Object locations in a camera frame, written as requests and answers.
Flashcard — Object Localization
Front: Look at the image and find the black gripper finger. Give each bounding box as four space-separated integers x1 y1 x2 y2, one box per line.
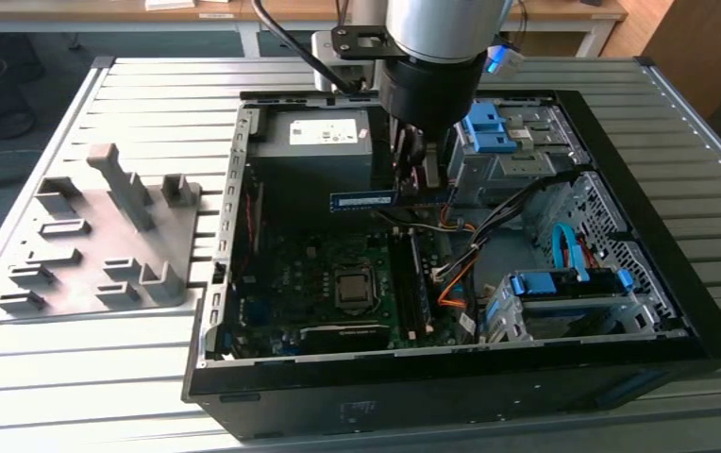
391 123 429 197
423 139 458 193

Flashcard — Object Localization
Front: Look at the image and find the blue RAM stick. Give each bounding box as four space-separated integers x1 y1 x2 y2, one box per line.
327 187 457 214

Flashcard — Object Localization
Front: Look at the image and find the grey metal drive cage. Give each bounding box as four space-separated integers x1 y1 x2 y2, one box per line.
445 101 594 208

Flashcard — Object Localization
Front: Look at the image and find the grey power supply unit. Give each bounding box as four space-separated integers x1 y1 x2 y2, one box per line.
249 110 394 216

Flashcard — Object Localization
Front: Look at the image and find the silver CPU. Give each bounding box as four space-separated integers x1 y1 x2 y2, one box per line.
337 273 373 303

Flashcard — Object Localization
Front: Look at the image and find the blue carrier with black disk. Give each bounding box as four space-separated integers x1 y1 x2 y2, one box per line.
507 268 634 299

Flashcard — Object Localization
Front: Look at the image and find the green motherboard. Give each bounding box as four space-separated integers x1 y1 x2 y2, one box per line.
227 226 482 358

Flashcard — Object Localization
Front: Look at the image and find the black graphics card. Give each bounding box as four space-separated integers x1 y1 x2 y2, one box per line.
299 322 394 354

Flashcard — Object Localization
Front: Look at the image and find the grey metal disk bay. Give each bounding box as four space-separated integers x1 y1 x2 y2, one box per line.
478 267 681 344

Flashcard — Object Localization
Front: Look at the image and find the brown wooden cabinet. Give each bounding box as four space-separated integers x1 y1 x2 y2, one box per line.
641 0 721 119

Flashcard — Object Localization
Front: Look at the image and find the black open PC case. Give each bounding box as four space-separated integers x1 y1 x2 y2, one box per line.
182 88 721 443

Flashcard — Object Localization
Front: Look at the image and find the white box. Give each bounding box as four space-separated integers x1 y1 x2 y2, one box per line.
145 0 199 12

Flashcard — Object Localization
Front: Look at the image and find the grey plastic parts rack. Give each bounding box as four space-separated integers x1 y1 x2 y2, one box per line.
0 143 221 323

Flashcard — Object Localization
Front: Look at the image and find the wooden desk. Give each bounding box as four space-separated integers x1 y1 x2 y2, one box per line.
0 0 630 59

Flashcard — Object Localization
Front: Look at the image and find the small silver wrist camera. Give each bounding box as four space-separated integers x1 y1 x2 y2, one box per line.
485 43 527 77

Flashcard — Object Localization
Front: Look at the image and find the black cable bundle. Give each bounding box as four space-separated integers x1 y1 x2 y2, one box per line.
433 170 582 282

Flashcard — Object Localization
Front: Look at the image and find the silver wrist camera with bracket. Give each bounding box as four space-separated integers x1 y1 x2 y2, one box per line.
309 25 401 94

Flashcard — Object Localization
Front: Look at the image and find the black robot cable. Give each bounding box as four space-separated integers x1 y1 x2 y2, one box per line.
250 0 366 94

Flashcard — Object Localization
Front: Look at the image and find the blue SATA wire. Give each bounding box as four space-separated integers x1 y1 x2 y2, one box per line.
551 222 593 283

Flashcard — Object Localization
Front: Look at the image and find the thin red wire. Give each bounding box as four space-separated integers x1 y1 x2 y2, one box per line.
243 181 262 277

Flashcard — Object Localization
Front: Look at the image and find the orange wire bundle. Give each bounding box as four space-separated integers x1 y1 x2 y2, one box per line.
437 281 470 310

